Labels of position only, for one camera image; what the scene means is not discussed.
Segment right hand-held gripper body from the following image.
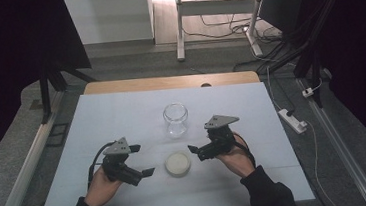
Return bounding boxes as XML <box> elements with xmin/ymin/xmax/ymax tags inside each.
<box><xmin>193</xmin><ymin>112</ymin><xmax>244</xmax><ymax>163</ymax></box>

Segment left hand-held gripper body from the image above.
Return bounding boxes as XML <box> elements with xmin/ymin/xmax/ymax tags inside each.
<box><xmin>99</xmin><ymin>135</ymin><xmax>145</xmax><ymax>190</ymax></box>

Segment cream round jar lid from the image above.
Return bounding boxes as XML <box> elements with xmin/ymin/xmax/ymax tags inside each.
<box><xmin>163</xmin><ymin>150</ymin><xmax>193</xmax><ymax>180</ymax></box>

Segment clear glass jar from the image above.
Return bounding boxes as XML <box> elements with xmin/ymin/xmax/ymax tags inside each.
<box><xmin>161</xmin><ymin>101</ymin><xmax>191</xmax><ymax>140</ymax></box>

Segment person's right hand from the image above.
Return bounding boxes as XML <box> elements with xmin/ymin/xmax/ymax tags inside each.
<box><xmin>213</xmin><ymin>132</ymin><xmax>258</xmax><ymax>181</ymax></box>

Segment person's left hand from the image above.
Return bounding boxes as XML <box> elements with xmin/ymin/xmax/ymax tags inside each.
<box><xmin>80</xmin><ymin>164</ymin><xmax>126</xmax><ymax>206</ymax></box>

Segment pale blue board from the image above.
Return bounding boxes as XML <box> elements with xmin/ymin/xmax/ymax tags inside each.
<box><xmin>27</xmin><ymin>74</ymin><xmax>316</xmax><ymax>206</ymax></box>

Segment wooden table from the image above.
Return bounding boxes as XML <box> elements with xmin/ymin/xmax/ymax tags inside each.
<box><xmin>82</xmin><ymin>67</ymin><xmax>262</xmax><ymax>99</ymax></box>

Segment white power strip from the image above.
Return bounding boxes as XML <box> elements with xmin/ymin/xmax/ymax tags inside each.
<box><xmin>277</xmin><ymin>106</ymin><xmax>309</xmax><ymax>137</ymax></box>

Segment small white adapter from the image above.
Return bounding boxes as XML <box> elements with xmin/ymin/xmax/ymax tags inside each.
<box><xmin>301</xmin><ymin>86</ymin><xmax>316</xmax><ymax>99</ymax></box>

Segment black metal stand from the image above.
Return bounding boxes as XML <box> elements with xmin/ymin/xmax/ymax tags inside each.
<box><xmin>33</xmin><ymin>51</ymin><xmax>102</xmax><ymax>126</ymax></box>
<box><xmin>251</xmin><ymin>0</ymin><xmax>355</xmax><ymax>114</ymax></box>

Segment white panel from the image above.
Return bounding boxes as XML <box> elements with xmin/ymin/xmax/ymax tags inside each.
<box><xmin>62</xmin><ymin>0</ymin><xmax>157</xmax><ymax>48</ymax></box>

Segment black curtain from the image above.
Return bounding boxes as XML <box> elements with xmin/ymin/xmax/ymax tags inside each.
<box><xmin>306</xmin><ymin>0</ymin><xmax>366</xmax><ymax>180</ymax></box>
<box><xmin>0</xmin><ymin>0</ymin><xmax>101</xmax><ymax>178</ymax></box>

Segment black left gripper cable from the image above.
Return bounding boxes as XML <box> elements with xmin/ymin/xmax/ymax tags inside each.
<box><xmin>83</xmin><ymin>141</ymin><xmax>120</xmax><ymax>190</ymax></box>

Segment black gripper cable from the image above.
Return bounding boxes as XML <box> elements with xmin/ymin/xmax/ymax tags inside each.
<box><xmin>233</xmin><ymin>131</ymin><xmax>257</xmax><ymax>171</ymax></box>
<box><xmin>83</xmin><ymin>141</ymin><xmax>120</xmax><ymax>190</ymax></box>

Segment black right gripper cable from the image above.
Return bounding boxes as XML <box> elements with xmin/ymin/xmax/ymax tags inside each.
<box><xmin>233</xmin><ymin>131</ymin><xmax>257</xmax><ymax>171</ymax></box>

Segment black rectangular bracket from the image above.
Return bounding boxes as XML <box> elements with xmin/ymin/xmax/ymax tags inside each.
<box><xmin>43</xmin><ymin>121</ymin><xmax>72</xmax><ymax>149</ymax></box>

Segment aluminium rail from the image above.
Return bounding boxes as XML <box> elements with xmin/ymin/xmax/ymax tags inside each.
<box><xmin>294</xmin><ymin>71</ymin><xmax>366</xmax><ymax>206</ymax></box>
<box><xmin>0</xmin><ymin>89</ymin><xmax>77</xmax><ymax>206</ymax></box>

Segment white power strip cable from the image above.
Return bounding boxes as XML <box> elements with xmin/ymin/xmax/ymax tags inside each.
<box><xmin>265</xmin><ymin>60</ymin><xmax>341</xmax><ymax>206</ymax></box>

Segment black floor cables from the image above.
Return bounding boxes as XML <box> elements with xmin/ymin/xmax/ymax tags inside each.
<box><xmin>180</xmin><ymin>0</ymin><xmax>285</xmax><ymax>52</ymax></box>

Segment white desk frame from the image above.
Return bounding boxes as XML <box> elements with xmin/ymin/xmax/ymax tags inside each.
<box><xmin>171</xmin><ymin>0</ymin><xmax>272</xmax><ymax>64</ymax></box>

